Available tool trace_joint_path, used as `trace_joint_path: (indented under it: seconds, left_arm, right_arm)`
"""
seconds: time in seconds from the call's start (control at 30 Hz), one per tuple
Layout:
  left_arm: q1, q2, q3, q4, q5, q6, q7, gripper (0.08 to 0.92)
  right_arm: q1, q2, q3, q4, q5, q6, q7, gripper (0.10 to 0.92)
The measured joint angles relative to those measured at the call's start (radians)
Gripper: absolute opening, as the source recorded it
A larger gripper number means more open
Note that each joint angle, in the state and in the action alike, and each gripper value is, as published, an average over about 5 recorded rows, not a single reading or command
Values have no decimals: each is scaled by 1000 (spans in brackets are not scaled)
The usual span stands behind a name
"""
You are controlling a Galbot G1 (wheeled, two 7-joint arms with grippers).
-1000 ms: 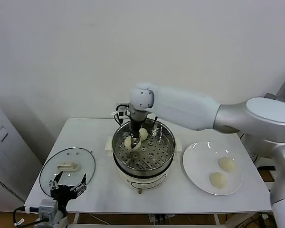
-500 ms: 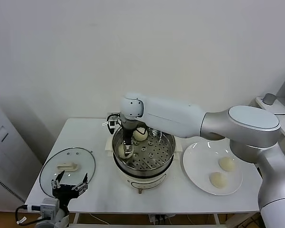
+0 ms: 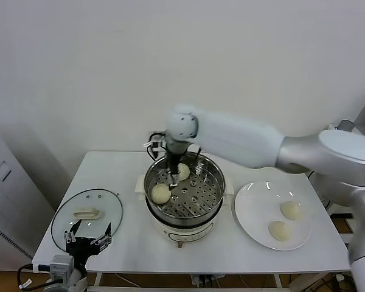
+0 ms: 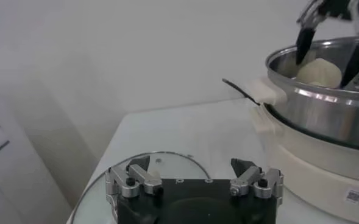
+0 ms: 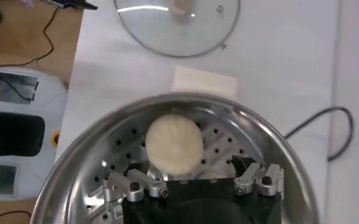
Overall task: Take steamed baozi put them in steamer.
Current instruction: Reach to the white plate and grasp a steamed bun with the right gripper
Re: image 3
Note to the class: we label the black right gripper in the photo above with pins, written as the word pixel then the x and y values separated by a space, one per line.
pixel 175 161

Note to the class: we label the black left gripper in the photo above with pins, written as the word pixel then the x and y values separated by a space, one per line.
pixel 80 247

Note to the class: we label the white steamed baozi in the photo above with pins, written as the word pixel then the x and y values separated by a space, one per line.
pixel 280 231
pixel 185 172
pixel 160 194
pixel 290 210

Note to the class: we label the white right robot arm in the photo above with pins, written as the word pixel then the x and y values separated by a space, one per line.
pixel 246 143

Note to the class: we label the perforated steel steamer basket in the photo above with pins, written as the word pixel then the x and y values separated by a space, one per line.
pixel 213 182

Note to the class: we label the round glass pot lid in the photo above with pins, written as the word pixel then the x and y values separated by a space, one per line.
pixel 88 213

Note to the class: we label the cream electric cooker base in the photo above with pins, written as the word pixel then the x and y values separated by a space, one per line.
pixel 186 235

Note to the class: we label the round white plate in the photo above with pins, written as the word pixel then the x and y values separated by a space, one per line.
pixel 261 207

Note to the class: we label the white storage cabinet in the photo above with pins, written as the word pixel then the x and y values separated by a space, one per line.
pixel 6 197

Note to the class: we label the white power strip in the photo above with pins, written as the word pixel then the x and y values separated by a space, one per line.
pixel 197 280

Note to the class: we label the grey cylinder speaker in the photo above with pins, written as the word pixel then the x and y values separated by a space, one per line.
pixel 346 124

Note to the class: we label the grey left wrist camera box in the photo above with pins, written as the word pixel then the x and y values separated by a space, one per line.
pixel 61 265

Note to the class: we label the white table frame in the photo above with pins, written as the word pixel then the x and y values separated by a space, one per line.
pixel 140 289

